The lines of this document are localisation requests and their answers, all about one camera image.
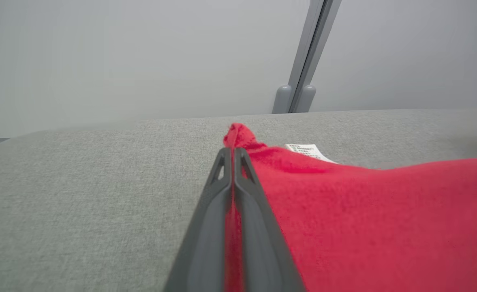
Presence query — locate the grey fabric sofa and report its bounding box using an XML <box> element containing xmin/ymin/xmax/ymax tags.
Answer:
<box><xmin>0</xmin><ymin>108</ymin><xmax>477</xmax><ymax>292</ymax></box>

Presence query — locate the grey partition post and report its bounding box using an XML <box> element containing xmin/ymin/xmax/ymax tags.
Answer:
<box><xmin>288</xmin><ymin>0</ymin><xmax>342</xmax><ymax>114</ymax></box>

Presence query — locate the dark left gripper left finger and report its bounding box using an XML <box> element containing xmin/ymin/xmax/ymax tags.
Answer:
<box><xmin>163</xmin><ymin>147</ymin><xmax>233</xmax><ymax>292</ymax></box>

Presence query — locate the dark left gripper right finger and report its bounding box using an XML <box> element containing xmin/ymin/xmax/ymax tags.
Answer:
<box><xmin>234</xmin><ymin>147</ymin><xmax>307</xmax><ymax>292</ymax></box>

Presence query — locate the grey cylindrical post bumper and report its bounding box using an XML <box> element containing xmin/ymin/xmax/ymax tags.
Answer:
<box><xmin>272</xmin><ymin>84</ymin><xmax>293</xmax><ymax>114</ymax></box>
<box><xmin>298</xmin><ymin>84</ymin><xmax>317</xmax><ymax>113</ymax></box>

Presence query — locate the red white shirt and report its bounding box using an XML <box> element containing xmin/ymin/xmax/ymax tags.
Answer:
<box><xmin>222</xmin><ymin>123</ymin><xmax>477</xmax><ymax>292</ymax></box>

